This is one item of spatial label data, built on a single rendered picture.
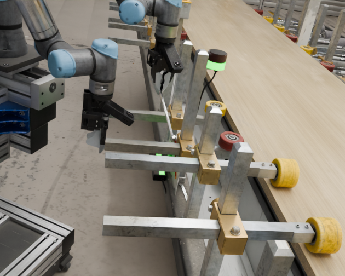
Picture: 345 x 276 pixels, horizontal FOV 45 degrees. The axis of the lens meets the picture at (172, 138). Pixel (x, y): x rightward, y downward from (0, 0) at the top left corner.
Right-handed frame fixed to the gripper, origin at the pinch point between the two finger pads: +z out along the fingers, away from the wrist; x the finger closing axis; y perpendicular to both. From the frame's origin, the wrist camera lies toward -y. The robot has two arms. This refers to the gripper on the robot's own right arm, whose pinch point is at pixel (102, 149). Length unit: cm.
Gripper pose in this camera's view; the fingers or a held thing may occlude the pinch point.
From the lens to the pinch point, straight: 137.2
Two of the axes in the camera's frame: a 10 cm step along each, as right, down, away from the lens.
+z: -1.6, 8.7, 4.7
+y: -9.8, -0.8, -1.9
